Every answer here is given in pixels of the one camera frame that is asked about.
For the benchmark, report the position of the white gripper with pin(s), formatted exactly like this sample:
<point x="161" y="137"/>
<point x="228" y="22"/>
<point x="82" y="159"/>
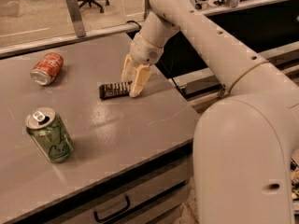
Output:
<point x="144" y="52"/>

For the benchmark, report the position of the black rxbar chocolate wrapper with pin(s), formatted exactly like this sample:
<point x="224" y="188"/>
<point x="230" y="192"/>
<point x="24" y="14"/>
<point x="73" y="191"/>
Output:
<point x="114" y="90"/>

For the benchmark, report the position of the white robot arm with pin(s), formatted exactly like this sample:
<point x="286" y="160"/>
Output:
<point x="243" y="144"/>

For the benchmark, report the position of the red coke can lying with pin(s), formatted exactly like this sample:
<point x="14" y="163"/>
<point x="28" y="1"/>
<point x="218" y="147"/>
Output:
<point x="47" y="69"/>

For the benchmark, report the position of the green la croix can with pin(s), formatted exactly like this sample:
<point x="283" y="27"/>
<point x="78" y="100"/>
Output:
<point x="46" y="128"/>

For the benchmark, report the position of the grey cabinet drawer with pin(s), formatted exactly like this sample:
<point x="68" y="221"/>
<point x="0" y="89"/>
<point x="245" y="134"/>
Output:
<point x="156" y="198"/>

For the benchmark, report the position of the grey metal bracket middle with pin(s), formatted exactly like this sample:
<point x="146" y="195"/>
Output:
<point x="147" y="8"/>

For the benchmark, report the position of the grey metal bracket left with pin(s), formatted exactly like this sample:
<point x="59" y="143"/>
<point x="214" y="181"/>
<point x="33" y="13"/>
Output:
<point x="74" y="12"/>

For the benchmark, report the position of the black drawer handle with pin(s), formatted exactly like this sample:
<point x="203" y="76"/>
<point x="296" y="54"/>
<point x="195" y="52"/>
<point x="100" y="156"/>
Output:
<point x="110" y="209"/>

